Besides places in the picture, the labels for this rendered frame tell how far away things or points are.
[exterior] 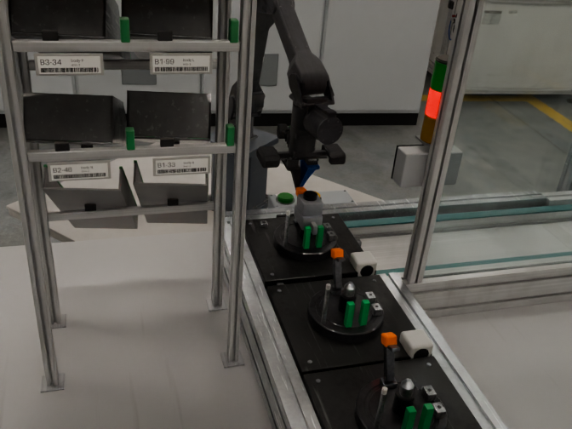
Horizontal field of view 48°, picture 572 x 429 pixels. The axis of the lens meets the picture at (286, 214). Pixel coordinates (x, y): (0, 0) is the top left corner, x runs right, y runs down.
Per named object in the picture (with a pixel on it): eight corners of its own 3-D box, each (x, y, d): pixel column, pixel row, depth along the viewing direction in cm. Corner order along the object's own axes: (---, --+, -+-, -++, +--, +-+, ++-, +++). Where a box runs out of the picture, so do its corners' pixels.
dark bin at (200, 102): (144, 142, 127) (145, 104, 126) (210, 144, 129) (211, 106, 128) (126, 138, 99) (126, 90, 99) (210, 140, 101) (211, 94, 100)
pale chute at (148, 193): (146, 222, 139) (147, 203, 140) (207, 224, 140) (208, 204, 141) (132, 184, 112) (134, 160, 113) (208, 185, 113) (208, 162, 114)
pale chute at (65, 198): (74, 228, 135) (76, 208, 136) (137, 229, 136) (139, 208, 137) (41, 189, 108) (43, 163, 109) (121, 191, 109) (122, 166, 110)
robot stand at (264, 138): (232, 186, 183) (235, 122, 173) (274, 203, 177) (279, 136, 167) (200, 205, 172) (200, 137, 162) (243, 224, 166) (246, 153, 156)
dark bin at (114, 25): (56, 64, 115) (56, 22, 114) (130, 67, 117) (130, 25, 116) (8, 35, 87) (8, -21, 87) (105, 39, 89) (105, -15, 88)
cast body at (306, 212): (293, 215, 139) (296, 186, 135) (312, 214, 140) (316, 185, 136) (304, 236, 132) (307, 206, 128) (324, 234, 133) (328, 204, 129)
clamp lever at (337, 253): (330, 287, 122) (329, 248, 121) (340, 286, 122) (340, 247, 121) (337, 292, 118) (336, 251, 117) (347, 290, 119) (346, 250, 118)
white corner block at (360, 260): (347, 267, 136) (350, 251, 134) (367, 265, 137) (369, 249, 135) (355, 280, 132) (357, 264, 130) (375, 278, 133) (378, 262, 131)
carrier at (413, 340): (265, 294, 126) (270, 240, 120) (378, 282, 132) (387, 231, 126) (300, 381, 106) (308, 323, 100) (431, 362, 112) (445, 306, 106)
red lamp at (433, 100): (420, 110, 119) (425, 84, 117) (443, 109, 120) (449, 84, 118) (432, 120, 115) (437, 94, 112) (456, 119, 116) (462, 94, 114)
